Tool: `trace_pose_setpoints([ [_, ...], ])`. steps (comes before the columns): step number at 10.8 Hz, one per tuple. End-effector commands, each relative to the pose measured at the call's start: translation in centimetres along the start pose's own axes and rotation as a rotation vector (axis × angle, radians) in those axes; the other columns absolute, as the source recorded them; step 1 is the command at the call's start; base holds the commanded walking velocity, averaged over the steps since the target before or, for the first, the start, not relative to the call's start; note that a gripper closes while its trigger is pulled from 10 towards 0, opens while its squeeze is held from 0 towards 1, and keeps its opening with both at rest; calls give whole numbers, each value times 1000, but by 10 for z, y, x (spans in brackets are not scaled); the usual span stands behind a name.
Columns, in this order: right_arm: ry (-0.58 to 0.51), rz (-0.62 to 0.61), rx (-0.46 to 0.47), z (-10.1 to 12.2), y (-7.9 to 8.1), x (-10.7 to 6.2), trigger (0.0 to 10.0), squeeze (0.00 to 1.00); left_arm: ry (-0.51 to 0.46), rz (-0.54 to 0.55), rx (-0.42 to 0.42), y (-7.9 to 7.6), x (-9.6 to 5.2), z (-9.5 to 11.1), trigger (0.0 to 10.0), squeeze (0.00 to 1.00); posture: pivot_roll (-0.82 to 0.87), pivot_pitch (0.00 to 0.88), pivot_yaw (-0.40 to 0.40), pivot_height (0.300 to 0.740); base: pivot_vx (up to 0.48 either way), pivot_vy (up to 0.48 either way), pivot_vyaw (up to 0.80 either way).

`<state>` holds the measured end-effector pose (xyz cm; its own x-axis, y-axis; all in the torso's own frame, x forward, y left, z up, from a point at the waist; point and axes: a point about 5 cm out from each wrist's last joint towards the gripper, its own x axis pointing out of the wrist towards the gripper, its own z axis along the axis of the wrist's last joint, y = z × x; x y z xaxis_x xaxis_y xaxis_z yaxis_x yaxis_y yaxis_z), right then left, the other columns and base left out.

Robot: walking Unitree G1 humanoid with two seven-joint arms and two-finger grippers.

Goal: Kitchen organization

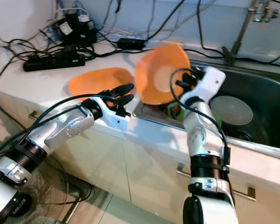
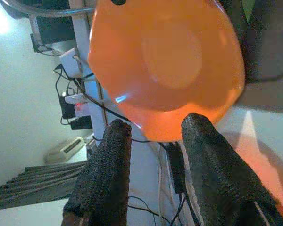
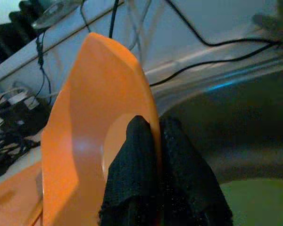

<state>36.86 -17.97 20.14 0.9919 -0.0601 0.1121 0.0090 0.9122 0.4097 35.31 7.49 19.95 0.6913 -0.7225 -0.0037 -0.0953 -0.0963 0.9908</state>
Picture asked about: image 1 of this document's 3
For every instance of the orange plastic bowl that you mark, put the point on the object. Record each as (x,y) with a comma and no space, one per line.
(151,70)

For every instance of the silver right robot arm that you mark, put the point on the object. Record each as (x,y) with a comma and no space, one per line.
(200,135)

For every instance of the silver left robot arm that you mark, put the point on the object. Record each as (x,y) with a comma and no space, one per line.
(70,126)

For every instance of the beige kitchen cabinet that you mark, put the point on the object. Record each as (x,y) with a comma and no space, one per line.
(140,172)

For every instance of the green plate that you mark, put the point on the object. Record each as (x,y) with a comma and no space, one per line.
(168,111)

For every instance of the black power adapter brick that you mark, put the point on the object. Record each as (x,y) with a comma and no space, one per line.
(130,44)

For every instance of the white bowl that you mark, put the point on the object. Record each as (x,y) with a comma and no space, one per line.
(233,109)

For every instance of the metal faucet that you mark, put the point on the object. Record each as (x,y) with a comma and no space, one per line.
(242,32)

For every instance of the black power strip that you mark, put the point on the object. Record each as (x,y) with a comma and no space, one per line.
(56,60)

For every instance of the black charger cluster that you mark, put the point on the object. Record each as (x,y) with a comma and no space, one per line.
(77,30)

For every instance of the stainless steel sink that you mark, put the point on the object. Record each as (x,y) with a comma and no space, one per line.
(266,102)

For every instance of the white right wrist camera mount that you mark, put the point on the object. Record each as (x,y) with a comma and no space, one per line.
(210,79)

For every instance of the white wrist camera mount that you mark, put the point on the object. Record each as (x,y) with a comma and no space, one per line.
(210,79)
(121,120)

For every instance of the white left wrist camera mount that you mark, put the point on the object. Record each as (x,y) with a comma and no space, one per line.
(121,120)

